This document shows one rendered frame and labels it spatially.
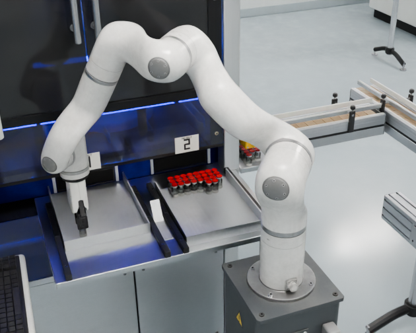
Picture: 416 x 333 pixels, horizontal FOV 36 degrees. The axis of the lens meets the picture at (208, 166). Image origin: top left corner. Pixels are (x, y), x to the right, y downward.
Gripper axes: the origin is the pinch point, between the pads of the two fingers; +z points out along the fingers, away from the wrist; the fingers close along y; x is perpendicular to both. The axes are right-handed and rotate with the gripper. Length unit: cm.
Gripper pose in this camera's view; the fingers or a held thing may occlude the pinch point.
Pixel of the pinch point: (81, 220)
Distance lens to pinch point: 194.2
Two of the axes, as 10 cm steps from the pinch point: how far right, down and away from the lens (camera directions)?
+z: 0.3, 8.8, 4.7
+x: 9.4, -1.8, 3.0
